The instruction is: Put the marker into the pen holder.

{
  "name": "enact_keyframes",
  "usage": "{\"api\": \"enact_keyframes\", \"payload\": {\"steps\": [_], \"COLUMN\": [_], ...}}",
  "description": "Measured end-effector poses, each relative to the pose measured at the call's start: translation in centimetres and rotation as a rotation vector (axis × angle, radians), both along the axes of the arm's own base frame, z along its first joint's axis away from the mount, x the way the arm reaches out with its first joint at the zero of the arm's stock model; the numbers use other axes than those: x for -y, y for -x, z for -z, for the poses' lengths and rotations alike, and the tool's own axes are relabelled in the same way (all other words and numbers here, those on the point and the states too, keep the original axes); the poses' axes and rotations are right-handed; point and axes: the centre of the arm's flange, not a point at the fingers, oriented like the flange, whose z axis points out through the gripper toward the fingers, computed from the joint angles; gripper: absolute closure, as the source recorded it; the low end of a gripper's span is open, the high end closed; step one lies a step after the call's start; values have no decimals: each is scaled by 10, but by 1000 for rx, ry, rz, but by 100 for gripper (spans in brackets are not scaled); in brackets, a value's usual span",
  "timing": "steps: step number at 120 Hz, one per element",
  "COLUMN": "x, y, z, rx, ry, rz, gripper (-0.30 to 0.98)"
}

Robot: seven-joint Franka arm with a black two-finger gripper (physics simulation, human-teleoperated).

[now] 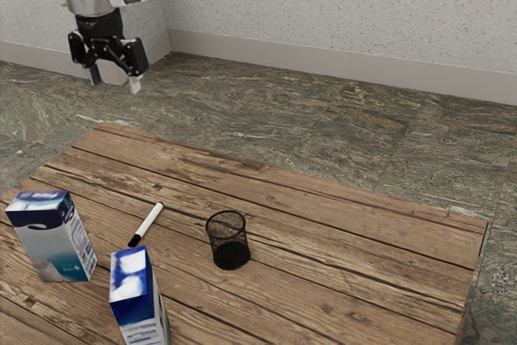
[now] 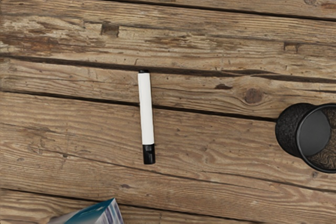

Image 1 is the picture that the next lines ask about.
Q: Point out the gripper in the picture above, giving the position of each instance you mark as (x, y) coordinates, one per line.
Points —
(99, 26)

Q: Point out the white marker pen black cap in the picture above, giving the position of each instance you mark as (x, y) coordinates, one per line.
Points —
(146, 224)

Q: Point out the blue white teal carton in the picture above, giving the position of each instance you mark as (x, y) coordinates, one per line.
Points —
(50, 236)

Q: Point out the black mesh pen holder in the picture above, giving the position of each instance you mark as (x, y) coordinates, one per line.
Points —
(227, 240)

